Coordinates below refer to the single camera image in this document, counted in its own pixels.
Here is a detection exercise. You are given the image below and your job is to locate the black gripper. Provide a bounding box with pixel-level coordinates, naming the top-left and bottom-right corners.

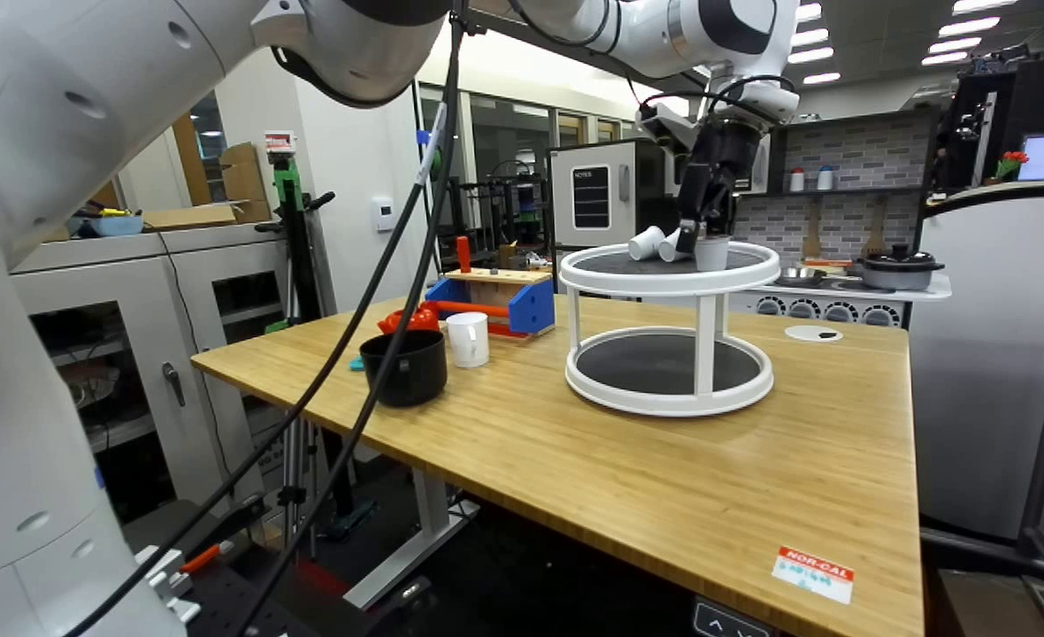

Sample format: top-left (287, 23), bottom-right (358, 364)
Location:
top-left (672, 110), bottom-right (773, 262)

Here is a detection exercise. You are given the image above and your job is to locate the red toy teapot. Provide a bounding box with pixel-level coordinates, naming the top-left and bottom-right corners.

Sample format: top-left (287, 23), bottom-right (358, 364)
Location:
top-left (377, 302), bottom-right (446, 339)

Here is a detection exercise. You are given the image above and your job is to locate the grey rounded panel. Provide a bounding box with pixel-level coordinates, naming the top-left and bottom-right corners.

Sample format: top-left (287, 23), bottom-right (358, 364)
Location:
top-left (908, 180), bottom-right (1044, 559)

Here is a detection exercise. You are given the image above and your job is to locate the dark toy pot with lid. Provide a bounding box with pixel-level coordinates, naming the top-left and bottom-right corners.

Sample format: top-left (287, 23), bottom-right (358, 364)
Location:
top-left (853, 246), bottom-right (949, 296)

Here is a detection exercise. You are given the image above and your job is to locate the brown cardboard box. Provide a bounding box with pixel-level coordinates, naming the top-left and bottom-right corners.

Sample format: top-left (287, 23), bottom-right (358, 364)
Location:
top-left (142, 138), bottom-right (273, 229)

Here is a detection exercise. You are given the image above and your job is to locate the toy kitchen sink counter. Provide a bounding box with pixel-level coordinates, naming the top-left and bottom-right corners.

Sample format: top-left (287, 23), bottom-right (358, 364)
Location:
top-left (761, 262), bottom-right (960, 332)

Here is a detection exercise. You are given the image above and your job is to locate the grey storage cabinet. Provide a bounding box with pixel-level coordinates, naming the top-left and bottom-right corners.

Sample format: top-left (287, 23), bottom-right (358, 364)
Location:
top-left (11, 222), bottom-right (313, 525)

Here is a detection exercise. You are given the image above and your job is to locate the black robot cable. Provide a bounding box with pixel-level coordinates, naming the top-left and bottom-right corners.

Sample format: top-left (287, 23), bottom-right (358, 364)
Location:
top-left (65, 0), bottom-right (470, 637)

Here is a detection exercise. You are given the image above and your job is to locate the white toy kitchen oven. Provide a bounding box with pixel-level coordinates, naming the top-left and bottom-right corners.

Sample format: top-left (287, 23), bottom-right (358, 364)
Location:
top-left (550, 138), bottom-right (642, 248)

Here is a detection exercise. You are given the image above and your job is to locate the white mug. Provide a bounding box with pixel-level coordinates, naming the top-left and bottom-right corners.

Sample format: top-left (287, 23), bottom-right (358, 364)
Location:
top-left (442, 307), bottom-right (495, 373)

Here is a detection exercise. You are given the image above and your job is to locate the green black tripod stand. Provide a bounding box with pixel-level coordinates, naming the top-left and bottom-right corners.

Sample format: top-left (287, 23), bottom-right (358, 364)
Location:
top-left (266, 152), bottom-right (341, 564)

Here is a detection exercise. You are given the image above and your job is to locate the black bowl with handle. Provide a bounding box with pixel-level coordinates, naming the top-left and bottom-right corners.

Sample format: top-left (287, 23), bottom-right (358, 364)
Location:
top-left (358, 328), bottom-right (449, 412)

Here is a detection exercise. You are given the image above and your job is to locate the red white warning sticker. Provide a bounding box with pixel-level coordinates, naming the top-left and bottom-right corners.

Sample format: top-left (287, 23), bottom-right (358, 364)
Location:
top-left (767, 541), bottom-right (860, 609)

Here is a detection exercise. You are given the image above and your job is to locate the blue wooden peg bench toy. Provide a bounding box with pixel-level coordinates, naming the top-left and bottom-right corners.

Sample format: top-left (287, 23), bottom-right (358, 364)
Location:
top-left (426, 267), bottom-right (560, 345)

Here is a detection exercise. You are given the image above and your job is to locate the white two-tier round stand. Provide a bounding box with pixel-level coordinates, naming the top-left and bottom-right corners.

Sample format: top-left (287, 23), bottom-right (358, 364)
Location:
top-left (555, 240), bottom-right (781, 421)

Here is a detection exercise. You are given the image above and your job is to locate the table height control panel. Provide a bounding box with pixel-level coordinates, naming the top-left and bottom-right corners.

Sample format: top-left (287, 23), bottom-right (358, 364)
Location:
top-left (689, 600), bottom-right (774, 637)

